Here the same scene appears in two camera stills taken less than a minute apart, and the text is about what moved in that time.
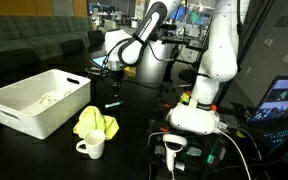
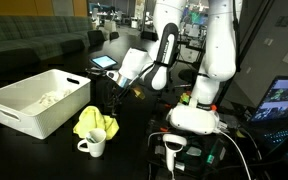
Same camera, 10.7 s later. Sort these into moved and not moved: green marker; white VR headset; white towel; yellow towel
Moved: green marker
Not moved: yellow towel; white towel; white VR headset
